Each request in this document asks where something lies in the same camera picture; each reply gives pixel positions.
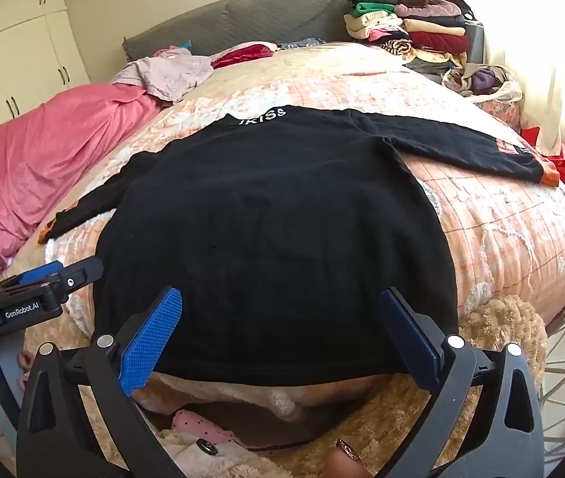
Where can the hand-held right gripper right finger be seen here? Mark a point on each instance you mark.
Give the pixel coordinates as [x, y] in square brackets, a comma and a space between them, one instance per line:
[411, 338]

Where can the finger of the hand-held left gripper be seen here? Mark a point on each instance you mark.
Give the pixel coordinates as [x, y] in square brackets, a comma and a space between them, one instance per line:
[43, 270]
[78, 274]

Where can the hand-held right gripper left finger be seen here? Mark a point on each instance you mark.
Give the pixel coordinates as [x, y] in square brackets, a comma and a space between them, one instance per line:
[150, 343]

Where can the black sweater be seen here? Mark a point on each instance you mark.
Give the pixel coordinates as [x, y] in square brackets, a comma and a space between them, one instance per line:
[272, 234]

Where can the white bag of clothes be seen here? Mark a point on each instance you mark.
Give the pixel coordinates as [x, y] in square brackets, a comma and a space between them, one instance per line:
[481, 82]

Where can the stack of folded clothes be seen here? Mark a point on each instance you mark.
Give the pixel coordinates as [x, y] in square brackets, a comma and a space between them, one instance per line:
[426, 25]

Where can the person's right hand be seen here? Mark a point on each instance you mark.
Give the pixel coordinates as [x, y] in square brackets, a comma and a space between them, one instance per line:
[342, 465]

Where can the pink polka dot garment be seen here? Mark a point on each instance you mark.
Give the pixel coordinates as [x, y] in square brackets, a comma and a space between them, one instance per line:
[207, 433]

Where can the pink bedsheet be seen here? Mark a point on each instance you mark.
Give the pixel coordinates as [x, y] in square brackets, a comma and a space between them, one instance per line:
[48, 159]

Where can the orange white printed blanket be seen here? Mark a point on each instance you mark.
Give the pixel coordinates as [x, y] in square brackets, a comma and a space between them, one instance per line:
[501, 229]

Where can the cream wardrobe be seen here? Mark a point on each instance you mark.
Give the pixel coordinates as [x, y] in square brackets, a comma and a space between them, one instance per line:
[18, 59]

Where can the light pink garment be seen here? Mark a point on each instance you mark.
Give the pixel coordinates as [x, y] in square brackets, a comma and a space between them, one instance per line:
[163, 72]

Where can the red bag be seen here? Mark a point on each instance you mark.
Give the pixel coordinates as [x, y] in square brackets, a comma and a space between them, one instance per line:
[558, 159]

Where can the floral fabric bin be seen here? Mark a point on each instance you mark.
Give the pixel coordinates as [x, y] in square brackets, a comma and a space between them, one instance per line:
[504, 112]

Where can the red pillow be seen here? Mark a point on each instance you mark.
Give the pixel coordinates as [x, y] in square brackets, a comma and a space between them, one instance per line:
[247, 53]

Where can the dark grey cabinet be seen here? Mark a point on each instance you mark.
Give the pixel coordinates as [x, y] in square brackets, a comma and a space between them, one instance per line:
[476, 42]

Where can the blue patterned cloth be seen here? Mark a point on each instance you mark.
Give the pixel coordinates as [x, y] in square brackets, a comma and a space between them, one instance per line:
[302, 43]

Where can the grey padded headboard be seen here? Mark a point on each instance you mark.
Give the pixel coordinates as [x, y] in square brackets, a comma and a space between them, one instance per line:
[262, 15]

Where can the cream curtain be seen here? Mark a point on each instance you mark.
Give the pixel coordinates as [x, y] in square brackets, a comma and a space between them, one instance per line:
[526, 25]

